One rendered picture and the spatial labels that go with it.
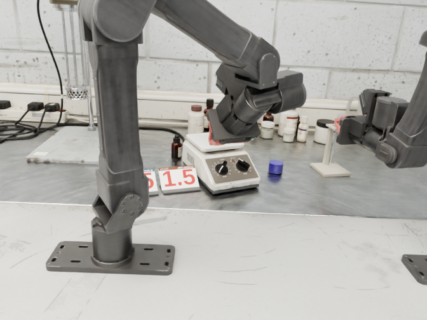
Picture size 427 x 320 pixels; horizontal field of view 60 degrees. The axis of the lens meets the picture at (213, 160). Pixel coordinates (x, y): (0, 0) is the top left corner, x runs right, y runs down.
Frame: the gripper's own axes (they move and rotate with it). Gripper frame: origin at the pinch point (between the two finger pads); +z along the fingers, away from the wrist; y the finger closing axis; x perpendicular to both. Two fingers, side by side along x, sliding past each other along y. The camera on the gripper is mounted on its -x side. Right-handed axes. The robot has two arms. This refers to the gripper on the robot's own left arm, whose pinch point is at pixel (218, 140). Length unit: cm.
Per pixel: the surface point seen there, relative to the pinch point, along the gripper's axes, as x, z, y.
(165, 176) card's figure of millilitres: 3.1, 12.4, 9.6
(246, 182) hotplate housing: 9.0, 6.5, -7.8
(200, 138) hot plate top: -5.9, 13.5, -2.0
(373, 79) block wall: -25, 19, -78
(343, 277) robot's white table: 32.5, -17.3, -7.1
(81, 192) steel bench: 3.0, 16.6, 28.4
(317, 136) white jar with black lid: -7, 25, -49
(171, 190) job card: 7.1, 11.3, 9.4
